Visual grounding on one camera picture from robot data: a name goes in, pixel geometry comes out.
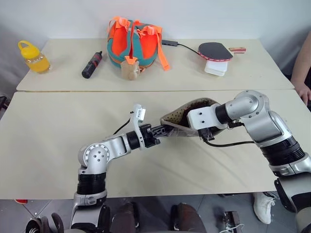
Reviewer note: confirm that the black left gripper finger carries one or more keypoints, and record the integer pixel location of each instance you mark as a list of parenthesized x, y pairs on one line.
[(163, 130)]

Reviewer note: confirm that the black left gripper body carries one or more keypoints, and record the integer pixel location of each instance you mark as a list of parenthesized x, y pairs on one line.
[(148, 136)]

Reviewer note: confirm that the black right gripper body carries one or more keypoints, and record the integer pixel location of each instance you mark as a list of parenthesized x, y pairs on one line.
[(206, 134)]

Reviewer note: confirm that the grey checked fabric pouch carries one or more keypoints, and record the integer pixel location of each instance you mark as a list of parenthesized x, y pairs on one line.
[(175, 116)]

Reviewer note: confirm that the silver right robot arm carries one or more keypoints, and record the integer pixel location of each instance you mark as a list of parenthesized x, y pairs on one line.
[(262, 121)]

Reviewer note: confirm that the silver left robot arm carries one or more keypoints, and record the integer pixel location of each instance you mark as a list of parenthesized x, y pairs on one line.
[(97, 155)]

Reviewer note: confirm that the person's bare forearm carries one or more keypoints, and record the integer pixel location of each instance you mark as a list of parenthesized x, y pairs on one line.
[(302, 63)]

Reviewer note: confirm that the person's bare hand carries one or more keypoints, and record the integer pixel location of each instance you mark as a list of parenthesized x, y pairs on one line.
[(306, 91)]

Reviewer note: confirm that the white flat box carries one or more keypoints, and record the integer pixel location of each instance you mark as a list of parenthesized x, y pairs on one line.
[(215, 69)]

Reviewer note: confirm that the beige plush bear toy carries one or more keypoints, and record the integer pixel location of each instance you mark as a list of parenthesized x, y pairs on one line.
[(130, 71)]

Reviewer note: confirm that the black table tennis paddle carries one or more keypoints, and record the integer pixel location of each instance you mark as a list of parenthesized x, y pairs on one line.
[(213, 51)]

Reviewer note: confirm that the dark brown rounded shape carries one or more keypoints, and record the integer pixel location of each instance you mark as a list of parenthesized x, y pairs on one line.
[(187, 218), (125, 218)]

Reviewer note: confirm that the small dark metal block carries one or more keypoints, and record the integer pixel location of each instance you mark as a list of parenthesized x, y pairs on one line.
[(230, 218)]

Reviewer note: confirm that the black bottle with red band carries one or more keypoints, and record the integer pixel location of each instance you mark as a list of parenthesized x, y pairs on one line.
[(90, 66)]

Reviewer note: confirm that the white sneaker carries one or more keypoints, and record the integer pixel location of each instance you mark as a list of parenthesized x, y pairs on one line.
[(263, 208)]

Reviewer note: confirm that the orange and teal backpack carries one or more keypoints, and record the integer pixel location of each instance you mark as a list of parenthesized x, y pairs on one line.
[(120, 42)]

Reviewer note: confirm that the yellow-lidded jar of orange liquid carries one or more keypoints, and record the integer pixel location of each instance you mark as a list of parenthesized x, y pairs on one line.
[(39, 64)]

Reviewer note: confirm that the black striped rounded object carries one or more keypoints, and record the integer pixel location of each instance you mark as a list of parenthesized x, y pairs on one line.
[(46, 224)]

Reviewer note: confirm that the small red object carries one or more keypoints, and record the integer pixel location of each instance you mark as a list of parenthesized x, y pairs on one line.
[(22, 201)]

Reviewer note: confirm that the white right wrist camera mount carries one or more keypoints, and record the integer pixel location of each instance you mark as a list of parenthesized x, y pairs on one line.
[(204, 119)]

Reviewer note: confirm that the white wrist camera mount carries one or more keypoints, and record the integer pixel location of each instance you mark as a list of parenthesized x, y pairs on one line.
[(139, 112), (204, 119)]

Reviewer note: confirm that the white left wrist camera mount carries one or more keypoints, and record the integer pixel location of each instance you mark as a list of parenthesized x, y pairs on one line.
[(139, 112)]

